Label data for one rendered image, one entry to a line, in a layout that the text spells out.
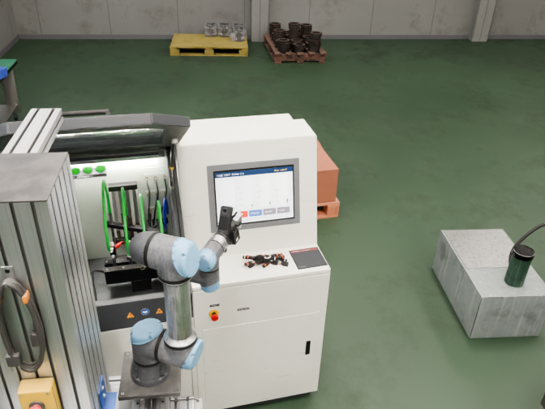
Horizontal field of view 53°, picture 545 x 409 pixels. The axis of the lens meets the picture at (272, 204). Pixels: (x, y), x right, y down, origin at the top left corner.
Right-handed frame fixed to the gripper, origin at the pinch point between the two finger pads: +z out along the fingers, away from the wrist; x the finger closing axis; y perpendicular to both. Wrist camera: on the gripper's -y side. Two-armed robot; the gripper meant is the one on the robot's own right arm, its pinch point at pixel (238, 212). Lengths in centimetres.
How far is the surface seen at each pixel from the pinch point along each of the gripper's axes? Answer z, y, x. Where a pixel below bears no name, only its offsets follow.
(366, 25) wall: 881, 103, -105
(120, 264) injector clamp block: 4, 40, -71
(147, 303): -12, 47, -48
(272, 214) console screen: 46, 28, -3
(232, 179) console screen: 39.4, 5.8, -19.7
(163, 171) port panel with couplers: 41, 4, -59
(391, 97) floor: 576, 142, -16
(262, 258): 29, 43, -4
